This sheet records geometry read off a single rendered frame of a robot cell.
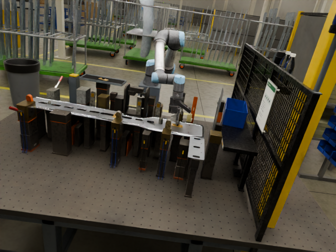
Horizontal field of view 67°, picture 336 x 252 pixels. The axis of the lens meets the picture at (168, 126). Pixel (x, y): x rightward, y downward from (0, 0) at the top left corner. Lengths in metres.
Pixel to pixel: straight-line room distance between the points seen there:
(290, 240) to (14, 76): 4.11
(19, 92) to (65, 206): 3.23
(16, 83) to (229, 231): 3.85
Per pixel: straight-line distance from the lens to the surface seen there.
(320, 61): 1.31
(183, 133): 1.80
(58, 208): 1.61
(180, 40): 2.08
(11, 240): 2.48
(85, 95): 2.13
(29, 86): 4.59
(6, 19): 6.45
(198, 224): 1.56
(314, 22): 4.17
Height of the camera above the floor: 1.79
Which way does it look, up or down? 25 degrees down
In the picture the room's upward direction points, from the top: 8 degrees clockwise
